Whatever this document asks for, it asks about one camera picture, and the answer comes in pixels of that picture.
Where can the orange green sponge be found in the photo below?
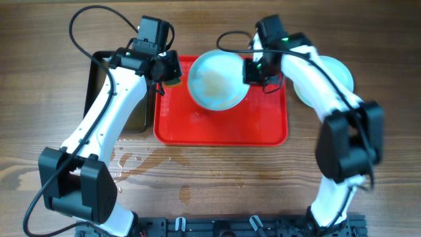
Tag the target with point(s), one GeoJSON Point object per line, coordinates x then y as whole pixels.
{"type": "Point", "coordinates": [173, 82]}

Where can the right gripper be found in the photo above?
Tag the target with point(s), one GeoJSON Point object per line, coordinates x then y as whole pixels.
{"type": "Point", "coordinates": [249, 76]}

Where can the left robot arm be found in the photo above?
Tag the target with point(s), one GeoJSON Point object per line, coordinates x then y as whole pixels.
{"type": "Point", "coordinates": [75, 178]}

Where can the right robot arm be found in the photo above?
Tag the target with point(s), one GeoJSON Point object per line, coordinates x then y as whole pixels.
{"type": "Point", "coordinates": [350, 141]}

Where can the black mounting rail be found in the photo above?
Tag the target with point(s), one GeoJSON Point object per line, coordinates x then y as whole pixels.
{"type": "Point", "coordinates": [287, 225]}

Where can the white plate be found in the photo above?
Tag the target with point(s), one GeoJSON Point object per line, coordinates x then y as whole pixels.
{"type": "Point", "coordinates": [215, 80]}
{"type": "Point", "coordinates": [340, 71]}

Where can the red plastic tray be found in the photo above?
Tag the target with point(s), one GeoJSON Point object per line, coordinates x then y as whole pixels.
{"type": "Point", "coordinates": [258, 120]}

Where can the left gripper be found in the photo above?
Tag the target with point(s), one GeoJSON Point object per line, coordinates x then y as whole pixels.
{"type": "Point", "coordinates": [174, 70]}

